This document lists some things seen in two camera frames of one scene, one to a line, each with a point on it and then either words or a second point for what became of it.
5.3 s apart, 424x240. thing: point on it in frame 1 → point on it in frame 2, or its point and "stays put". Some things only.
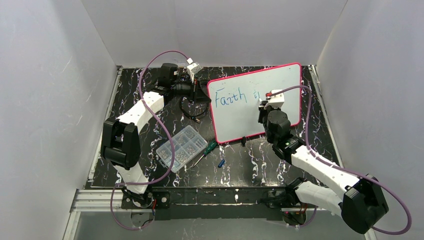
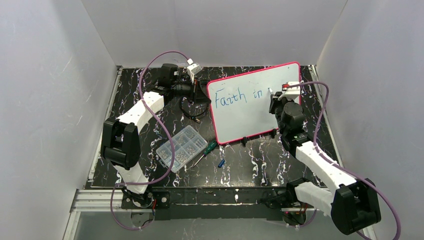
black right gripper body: (262, 112) → (274, 103)
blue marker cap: (221, 163) stays put
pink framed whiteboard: (235, 99) stays put
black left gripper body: (195, 90) stays put
